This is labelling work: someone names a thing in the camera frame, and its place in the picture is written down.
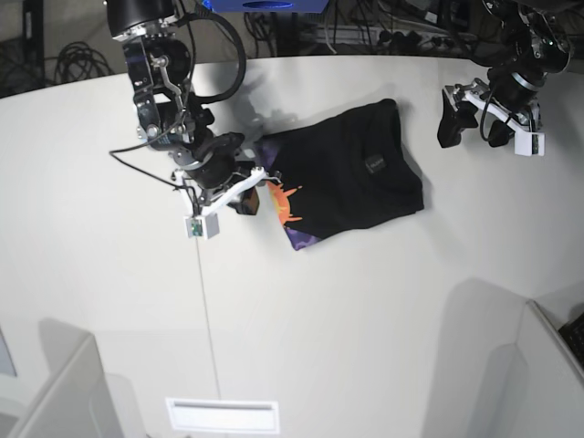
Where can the white left partition panel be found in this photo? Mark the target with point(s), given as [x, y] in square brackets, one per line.
[75, 399]

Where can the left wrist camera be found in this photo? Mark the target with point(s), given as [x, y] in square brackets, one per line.
[529, 144]

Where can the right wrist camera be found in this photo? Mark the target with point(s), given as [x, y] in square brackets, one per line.
[205, 227]

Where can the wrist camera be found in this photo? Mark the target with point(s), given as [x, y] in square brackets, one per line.
[529, 144]
[205, 227]

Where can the white partition panel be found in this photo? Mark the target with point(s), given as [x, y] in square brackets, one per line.
[543, 396]
[75, 399]

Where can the black keyboard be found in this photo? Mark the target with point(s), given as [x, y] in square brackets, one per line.
[573, 335]

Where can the blue box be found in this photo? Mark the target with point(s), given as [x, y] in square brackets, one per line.
[277, 6]

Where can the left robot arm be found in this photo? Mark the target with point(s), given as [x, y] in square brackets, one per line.
[531, 38]

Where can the white right partition panel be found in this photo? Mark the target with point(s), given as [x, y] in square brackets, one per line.
[543, 396]

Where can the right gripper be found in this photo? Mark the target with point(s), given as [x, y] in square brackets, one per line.
[213, 173]

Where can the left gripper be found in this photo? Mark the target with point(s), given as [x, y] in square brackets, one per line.
[513, 90]

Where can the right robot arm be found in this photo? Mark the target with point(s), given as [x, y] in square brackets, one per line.
[172, 117]

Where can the black T-shirt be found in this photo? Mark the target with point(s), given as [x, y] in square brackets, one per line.
[345, 173]

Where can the white power strip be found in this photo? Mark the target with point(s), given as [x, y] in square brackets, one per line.
[413, 41]

